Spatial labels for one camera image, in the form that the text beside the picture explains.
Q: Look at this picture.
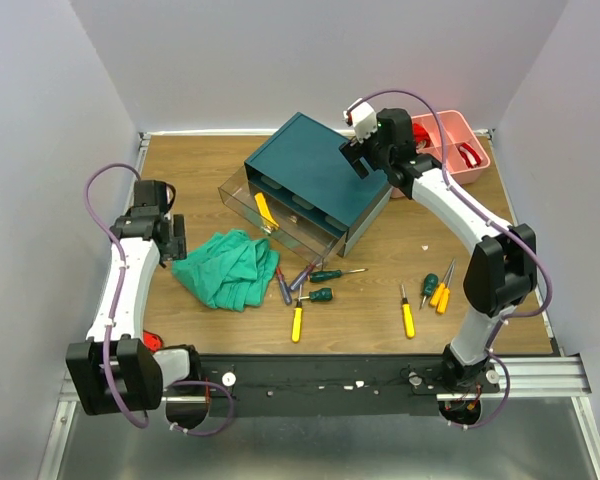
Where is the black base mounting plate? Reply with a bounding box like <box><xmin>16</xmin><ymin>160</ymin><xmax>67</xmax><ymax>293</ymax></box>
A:
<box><xmin>144</xmin><ymin>352</ymin><xmax>511</xmax><ymax>419</ymax></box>

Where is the green stubby screwdriver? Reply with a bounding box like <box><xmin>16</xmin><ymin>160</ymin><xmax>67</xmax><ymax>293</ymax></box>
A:
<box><xmin>298</xmin><ymin>288</ymin><xmax>334</xmax><ymax>303</ymax></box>

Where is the red white item in tray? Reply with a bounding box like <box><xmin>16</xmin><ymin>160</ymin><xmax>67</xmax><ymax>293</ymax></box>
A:
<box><xmin>457</xmin><ymin>142</ymin><xmax>482</xmax><ymax>169</ymax></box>

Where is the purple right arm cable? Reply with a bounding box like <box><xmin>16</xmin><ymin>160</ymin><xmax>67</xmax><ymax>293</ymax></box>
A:
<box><xmin>344</xmin><ymin>89</ymin><xmax>554</xmax><ymax>433</ymax></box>

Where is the yellow screwdriver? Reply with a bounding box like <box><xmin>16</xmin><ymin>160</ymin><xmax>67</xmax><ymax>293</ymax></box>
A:
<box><xmin>400</xmin><ymin>283</ymin><xmax>416</xmax><ymax>339</ymax></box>
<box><xmin>291</xmin><ymin>284</ymin><xmax>303</xmax><ymax>343</ymax></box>

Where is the orange screwdriver long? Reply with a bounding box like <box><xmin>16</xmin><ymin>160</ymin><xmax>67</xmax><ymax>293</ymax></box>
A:
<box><xmin>429</xmin><ymin>259</ymin><xmax>456</xmax><ymax>313</ymax></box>

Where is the green long screwdriver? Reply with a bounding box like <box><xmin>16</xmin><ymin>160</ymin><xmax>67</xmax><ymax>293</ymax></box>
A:
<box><xmin>309</xmin><ymin>268</ymin><xmax>367</xmax><ymax>283</ymax></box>

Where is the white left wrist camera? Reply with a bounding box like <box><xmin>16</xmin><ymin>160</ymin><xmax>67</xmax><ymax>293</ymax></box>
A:
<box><xmin>162</xmin><ymin>182</ymin><xmax>177</xmax><ymax>218</ymax></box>

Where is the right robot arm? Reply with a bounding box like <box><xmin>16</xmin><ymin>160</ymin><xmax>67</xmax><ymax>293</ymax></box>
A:
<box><xmin>340</xmin><ymin>102</ymin><xmax>537</xmax><ymax>392</ymax></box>

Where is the green cloth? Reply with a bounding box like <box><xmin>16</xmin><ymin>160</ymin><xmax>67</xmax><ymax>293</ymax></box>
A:
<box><xmin>171</xmin><ymin>229</ymin><xmax>280</xmax><ymax>312</ymax></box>

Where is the yellow screwdriver middle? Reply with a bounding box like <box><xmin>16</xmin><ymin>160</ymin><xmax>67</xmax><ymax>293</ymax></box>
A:
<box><xmin>400</xmin><ymin>283</ymin><xmax>416</xmax><ymax>339</ymax></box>

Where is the green small screwdriver right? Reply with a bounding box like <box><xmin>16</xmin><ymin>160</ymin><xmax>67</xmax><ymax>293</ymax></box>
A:
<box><xmin>420</xmin><ymin>273</ymin><xmax>439</xmax><ymax>309</ymax></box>

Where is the teal drawer cabinet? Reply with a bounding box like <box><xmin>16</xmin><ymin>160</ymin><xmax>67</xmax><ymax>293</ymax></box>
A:
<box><xmin>244</xmin><ymin>112</ymin><xmax>390</xmax><ymax>257</ymax></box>

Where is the aluminium rail frame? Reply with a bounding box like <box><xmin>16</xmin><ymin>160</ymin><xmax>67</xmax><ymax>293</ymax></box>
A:
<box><xmin>35</xmin><ymin>131</ymin><xmax>600</xmax><ymax>480</ymax></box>

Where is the orange screwdriver short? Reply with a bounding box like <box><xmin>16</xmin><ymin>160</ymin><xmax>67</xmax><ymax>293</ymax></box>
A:
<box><xmin>436</xmin><ymin>288</ymin><xmax>450</xmax><ymax>314</ymax></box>

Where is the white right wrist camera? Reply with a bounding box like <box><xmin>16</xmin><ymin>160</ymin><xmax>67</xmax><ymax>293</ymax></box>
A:
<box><xmin>343</xmin><ymin>98</ymin><xmax>378</xmax><ymax>143</ymax></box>

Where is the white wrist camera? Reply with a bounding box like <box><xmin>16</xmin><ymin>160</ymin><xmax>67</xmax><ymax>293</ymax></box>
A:
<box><xmin>343</xmin><ymin>98</ymin><xmax>378</xmax><ymax>143</ymax></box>
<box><xmin>162</xmin><ymin>182</ymin><xmax>177</xmax><ymax>218</ymax></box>

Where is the pink divided organizer tray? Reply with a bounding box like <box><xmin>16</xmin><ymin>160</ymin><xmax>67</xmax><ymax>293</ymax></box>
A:
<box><xmin>412</xmin><ymin>110</ymin><xmax>491</xmax><ymax>185</ymax></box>

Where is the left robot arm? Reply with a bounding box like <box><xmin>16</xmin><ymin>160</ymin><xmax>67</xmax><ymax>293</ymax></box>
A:
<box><xmin>66</xmin><ymin>180</ymin><xmax>202</xmax><ymax>415</ymax></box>

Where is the yellow screwdriver left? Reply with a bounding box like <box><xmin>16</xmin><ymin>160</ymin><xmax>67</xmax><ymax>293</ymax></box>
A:
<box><xmin>291</xmin><ymin>284</ymin><xmax>303</xmax><ymax>343</ymax></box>

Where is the yellow utility knife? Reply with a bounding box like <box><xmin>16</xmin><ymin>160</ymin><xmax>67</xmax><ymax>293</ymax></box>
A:
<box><xmin>254</xmin><ymin>192</ymin><xmax>279</xmax><ymax>234</ymax></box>

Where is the clear drawer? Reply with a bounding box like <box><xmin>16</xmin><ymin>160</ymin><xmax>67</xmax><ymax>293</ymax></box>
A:
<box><xmin>218</xmin><ymin>167</ymin><xmax>346</xmax><ymax>262</ymax></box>

